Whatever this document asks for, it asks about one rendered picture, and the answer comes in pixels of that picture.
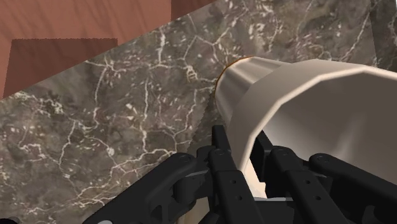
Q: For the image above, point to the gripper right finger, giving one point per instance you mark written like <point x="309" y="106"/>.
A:
<point x="313" y="186"/>

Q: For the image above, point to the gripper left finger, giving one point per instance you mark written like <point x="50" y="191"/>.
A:
<point x="173" y="192"/>

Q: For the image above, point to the white cup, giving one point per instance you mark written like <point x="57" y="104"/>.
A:
<point x="310" y="102"/>

